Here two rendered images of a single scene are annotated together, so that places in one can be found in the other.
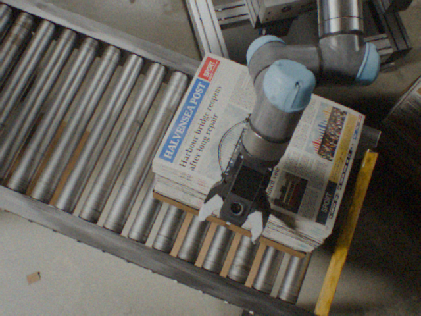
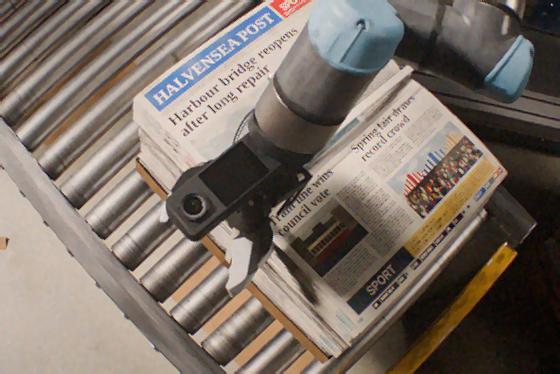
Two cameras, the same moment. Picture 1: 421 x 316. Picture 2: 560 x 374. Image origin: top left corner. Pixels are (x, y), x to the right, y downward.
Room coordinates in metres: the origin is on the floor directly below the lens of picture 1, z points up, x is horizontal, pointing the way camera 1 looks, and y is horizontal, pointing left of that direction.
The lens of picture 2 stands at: (0.04, -0.19, 1.85)
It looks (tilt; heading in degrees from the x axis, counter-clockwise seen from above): 73 degrees down; 26
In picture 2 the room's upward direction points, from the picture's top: 9 degrees clockwise
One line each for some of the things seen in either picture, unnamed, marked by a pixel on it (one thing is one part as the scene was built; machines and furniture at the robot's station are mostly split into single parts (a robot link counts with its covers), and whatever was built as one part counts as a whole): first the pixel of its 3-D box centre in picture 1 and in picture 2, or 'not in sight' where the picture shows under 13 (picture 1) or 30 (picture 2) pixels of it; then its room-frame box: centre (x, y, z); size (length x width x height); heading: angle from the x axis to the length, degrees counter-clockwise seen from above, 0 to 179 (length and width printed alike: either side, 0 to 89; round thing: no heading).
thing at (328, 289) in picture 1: (347, 230); (419, 352); (0.23, -0.36, 0.81); 0.43 x 0.03 x 0.02; 170
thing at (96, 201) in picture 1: (124, 140); (145, 77); (0.35, 0.23, 0.77); 0.47 x 0.05 x 0.05; 170
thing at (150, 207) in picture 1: (171, 158); (198, 130); (0.32, 0.10, 0.77); 0.47 x 0.05 x 0.05; 170
